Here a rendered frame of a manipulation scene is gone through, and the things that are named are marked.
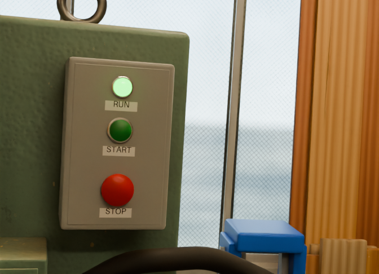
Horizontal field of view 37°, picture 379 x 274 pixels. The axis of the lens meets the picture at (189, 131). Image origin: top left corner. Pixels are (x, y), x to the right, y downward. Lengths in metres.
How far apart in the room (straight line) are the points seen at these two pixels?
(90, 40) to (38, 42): 0.05
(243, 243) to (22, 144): 0.79
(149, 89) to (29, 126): 0.13
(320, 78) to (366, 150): 0.30
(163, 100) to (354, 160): 1.49
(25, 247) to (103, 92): 0.16
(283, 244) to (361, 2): 1.00
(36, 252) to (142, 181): 0.12
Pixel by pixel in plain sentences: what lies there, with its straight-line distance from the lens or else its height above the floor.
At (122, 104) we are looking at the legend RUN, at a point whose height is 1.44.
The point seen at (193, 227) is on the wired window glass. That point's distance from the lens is 2.11.
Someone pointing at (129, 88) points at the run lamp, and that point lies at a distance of 0.52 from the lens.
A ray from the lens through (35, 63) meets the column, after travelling 0.58.
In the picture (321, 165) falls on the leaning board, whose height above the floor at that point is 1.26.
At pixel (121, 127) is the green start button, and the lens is 0.52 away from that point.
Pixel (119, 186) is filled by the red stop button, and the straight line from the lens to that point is 0.52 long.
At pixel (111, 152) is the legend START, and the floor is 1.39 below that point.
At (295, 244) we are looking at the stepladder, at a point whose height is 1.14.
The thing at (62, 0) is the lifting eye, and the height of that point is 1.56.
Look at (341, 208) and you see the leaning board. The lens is 1.98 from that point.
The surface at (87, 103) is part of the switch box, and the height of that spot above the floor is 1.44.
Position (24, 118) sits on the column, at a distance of 0.58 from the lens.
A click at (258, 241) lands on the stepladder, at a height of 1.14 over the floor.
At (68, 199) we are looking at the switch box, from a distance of 0.53.
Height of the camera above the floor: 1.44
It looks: 3 degrees down
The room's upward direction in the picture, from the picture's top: 3 degrees clockwise
